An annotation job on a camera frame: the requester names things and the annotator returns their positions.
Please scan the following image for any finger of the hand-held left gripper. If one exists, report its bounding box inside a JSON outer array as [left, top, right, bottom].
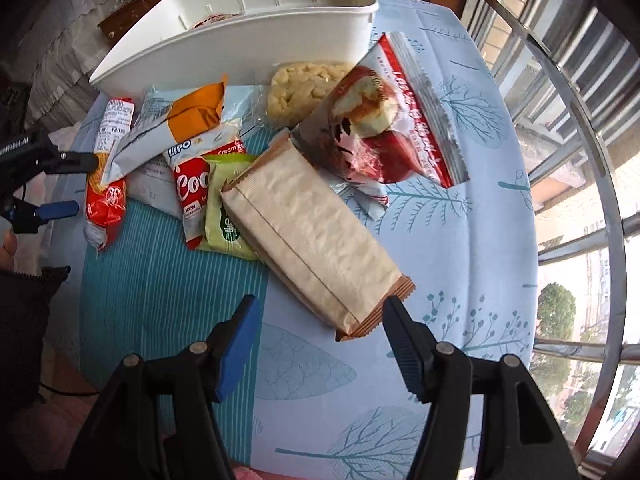
[[9, 199, 81, 234], [44, 151, 99, 175]]

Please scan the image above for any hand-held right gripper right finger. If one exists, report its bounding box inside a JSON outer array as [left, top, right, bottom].
[[381, 295, 581, 480]]

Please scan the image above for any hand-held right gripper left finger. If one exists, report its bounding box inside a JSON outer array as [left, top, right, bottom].
[[65, 294, 263, 480]]

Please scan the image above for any red white biscuit packet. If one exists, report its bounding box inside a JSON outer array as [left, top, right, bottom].
[[82, 97, 137, 252]]

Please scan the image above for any pale blue snack packet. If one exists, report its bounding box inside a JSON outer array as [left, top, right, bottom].
[[127, 160, 183, 218]]

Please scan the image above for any long beige cracker pack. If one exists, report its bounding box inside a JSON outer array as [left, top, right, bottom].
[[220, 130, 416, 343]]

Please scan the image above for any white plastic bin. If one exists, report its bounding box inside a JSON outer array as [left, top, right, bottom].
[[89, 0, 381, 96]]

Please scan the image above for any person's left hand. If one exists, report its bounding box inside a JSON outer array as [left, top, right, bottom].
[[0, 232, 19, 272]]

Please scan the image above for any white lace cover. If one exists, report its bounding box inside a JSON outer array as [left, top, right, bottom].
[[15, 0, 146, 131]]

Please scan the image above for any blue tree print tablecloth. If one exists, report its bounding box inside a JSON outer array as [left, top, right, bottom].
[[65, 0, 541, 480]]

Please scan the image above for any person's black jacket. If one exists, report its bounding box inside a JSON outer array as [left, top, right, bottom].
[[0, 265, 73, 411]]

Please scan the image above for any red cookie packet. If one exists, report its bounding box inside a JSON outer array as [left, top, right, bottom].
[[167, 127, 261, 251]]

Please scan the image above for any green snack packet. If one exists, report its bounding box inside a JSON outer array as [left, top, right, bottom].
[[202, 154, 261, 261]]

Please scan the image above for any light blue orange snack packet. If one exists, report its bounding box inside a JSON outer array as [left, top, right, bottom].
[[107, 75, 261, 186]]

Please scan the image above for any tree outside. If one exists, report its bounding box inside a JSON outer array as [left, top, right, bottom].
[[532, 282, 578, 411]]

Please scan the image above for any metal window grille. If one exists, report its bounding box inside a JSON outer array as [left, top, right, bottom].
[[465, 0, 640, 480]]

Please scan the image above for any red bread packet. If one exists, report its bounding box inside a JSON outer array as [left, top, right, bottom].
[[290, 31, 471, 188]]

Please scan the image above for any clear puffed corn snack pack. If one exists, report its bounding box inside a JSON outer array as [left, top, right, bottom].
[[260, 60, 358, 128]]

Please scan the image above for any black cable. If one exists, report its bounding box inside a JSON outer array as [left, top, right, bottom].
[[37, 377, 101, 398]]

